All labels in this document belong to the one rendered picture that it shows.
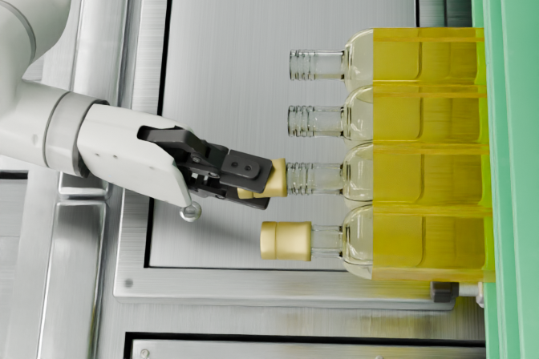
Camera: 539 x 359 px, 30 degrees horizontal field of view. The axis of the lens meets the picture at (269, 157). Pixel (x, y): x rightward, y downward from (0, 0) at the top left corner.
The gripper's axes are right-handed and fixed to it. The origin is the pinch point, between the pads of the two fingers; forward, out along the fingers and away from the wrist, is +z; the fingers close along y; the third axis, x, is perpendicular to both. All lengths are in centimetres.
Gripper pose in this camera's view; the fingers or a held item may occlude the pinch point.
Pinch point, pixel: (248, 180)
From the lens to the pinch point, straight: 90.8
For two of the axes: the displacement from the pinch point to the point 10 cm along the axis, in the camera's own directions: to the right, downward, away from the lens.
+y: -0.6, -3.9, -9.2
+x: 3.0, -8.9, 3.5
